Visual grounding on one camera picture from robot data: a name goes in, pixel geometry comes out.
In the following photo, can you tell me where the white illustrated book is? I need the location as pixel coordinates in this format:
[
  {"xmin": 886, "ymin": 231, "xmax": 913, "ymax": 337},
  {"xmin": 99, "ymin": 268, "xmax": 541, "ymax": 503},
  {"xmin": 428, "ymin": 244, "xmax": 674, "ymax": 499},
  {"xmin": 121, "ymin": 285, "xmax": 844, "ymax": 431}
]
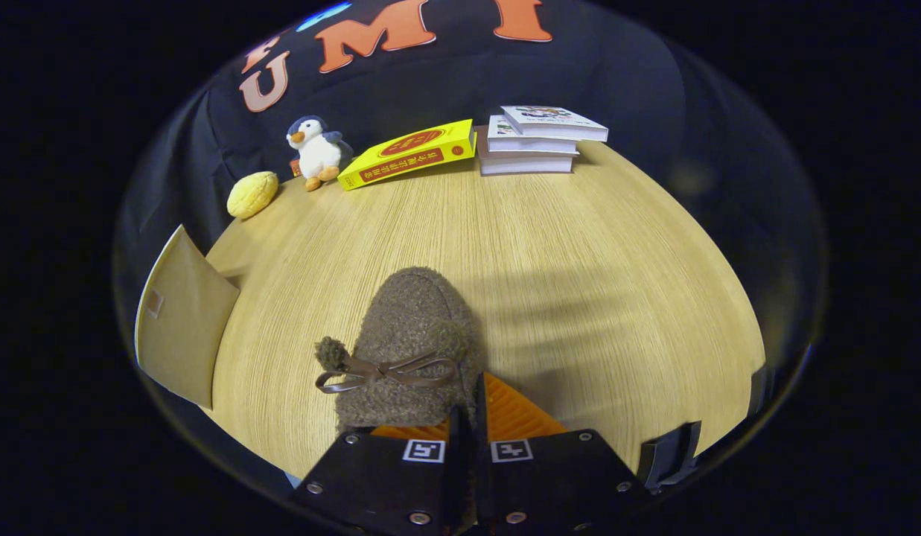
[
  {"xmin": 475, "ymin": 127, "xmax": 576, "ymax": 176},
  {"xmin": 500, "ymin": 105, "xmax": 609, "ymax": 143},
  {"xmin": 487, "ymin": 115, "xmax": 580, "ymax": 156}
]

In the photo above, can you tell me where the yellow bun toy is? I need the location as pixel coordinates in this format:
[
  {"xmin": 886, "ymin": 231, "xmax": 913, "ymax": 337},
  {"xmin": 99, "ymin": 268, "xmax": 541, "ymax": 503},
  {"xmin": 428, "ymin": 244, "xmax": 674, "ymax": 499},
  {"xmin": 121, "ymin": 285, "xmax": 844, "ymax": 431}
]
[{"xmin": 226, "ymin": 171, "xmax": 279, "ymax": 220}]

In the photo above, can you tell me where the yellow book with red circle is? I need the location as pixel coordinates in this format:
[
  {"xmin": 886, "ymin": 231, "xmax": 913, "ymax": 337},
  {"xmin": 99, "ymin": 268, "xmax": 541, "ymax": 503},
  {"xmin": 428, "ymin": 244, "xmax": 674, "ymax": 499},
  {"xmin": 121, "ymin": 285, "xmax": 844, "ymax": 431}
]
[{"xmin": 337, "ymin": 119, "xmax": 477, "ymax": 192}]

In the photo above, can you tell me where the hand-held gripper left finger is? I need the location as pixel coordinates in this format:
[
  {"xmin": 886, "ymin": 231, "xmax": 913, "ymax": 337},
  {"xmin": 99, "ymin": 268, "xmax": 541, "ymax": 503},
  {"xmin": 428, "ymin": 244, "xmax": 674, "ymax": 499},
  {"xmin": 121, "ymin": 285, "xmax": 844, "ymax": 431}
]
[{"xmin": 293, "ymin": 406, "xmax": 473, "ymax": 536}]

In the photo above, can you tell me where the brown fuzzy shoe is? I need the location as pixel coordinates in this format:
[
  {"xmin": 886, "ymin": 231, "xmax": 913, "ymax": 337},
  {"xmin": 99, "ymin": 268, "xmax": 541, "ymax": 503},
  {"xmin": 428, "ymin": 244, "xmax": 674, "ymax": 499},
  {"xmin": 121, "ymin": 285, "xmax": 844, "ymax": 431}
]
[{"xmin": 315, "ymin": 267, "xmax": 485, "ymax": 436}]

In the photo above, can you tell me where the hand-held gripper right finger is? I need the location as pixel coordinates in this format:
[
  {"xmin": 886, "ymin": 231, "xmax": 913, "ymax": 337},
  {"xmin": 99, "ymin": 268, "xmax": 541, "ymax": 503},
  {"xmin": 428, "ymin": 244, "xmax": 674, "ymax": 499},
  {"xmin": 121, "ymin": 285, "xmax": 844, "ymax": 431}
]
[{"xmin": 471, "ymin": 372, "xmax": 651, "ymax": 534}]

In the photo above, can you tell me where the beige fabric storage box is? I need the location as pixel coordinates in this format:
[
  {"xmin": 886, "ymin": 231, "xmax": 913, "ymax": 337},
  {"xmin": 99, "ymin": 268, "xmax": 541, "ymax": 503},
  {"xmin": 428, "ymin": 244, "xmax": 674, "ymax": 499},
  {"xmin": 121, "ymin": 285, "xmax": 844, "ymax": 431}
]
[{"xmin": 135, "ymin": 224, "xmax": 241, "ymax": 410}]

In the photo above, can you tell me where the penguin plush toy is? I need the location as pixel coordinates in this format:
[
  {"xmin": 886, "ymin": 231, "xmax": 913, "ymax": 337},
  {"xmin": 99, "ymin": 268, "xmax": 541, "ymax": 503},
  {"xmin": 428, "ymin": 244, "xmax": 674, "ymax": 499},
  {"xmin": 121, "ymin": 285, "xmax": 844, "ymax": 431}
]
[{"xmin": 286, "ymin": 115, "xmax": 354, "ymax": 193}]

